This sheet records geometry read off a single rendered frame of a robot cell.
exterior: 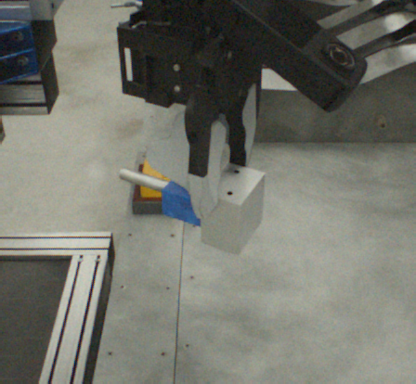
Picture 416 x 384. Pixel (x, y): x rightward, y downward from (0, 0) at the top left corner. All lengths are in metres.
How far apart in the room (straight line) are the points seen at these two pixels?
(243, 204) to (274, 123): 0.37
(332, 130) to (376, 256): 0.24
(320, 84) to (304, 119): 0.44
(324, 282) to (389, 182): 0.21
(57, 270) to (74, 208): 0.56
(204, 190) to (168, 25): 0.12
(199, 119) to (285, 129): 0.43
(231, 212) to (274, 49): 0.14
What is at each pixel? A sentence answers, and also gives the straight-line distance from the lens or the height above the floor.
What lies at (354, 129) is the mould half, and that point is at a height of 0.82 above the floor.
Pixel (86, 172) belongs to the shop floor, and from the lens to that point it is 2.19.
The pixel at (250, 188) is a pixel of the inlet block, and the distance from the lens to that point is 0.45.
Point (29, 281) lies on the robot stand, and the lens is 1.48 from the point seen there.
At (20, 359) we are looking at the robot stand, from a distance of 1.33.
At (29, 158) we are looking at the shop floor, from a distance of 2.34.
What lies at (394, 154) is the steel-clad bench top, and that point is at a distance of 0.83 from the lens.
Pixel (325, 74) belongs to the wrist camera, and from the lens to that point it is 0.36.
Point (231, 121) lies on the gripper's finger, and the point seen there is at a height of 1.00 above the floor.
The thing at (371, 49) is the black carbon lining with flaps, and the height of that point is 0.91.
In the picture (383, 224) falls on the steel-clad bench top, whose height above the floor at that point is 0.80.
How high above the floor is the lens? 1.23
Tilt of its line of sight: 36 degrees down
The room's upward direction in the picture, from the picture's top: straight up
